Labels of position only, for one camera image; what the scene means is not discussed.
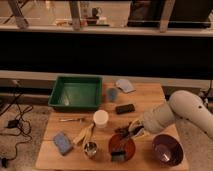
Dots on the black rectangular block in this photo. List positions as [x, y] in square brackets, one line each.
[122, 109]

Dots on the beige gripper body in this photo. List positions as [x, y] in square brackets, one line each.
[136, 129]

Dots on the blue-grey cloth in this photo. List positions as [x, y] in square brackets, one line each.
[125, 85]

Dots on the banana peel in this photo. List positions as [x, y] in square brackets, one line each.
[84, 135]

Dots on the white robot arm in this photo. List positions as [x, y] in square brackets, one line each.
[183, 104]

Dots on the red bowl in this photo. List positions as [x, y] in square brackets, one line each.
[121, 149]

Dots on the blue-grey cup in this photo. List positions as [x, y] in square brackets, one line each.
[112, 94]

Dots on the green plastic tray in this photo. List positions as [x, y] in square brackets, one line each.
[76, 93]

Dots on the blue sponge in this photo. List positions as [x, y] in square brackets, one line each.
[63, 143]

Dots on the white cup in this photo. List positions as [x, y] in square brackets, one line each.
[101, 118]

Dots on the black brush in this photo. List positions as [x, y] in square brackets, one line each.
[121, 145]

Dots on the black power adapter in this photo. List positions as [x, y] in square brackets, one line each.
[13, 123]

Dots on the small metal cup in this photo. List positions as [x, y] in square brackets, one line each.
[90, 149]

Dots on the metal fork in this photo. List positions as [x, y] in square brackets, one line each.
[72, 119]

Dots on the bunch of dark grapes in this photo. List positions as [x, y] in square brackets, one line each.
[123, 131]

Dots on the purple bowl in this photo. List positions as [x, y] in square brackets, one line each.
[167, 150]

